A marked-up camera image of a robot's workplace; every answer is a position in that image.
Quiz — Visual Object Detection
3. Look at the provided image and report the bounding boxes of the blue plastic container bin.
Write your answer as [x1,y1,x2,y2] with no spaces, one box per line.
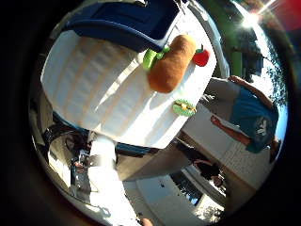
[64,0,182,53]

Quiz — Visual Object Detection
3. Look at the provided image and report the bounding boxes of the green plush kiwi slice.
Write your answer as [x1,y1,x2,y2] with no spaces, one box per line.
[172,98,198,118]

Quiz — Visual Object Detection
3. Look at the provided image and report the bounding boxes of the dark window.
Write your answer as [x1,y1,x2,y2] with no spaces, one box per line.
[169,169,204,207]

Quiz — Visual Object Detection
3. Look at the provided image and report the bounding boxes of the brown and green plush toy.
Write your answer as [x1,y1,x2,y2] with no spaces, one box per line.
[142,34,198,94]

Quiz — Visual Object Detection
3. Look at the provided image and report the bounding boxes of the red plush apple toy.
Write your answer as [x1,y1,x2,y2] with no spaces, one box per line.
[192,44,211,68]

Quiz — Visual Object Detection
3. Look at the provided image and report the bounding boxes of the person in blue shirt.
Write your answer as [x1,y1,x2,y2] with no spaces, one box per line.
[200,74,281,164]

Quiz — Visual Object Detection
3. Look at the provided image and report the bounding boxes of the person in dark clothes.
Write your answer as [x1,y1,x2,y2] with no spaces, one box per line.
[175,140,228,189]

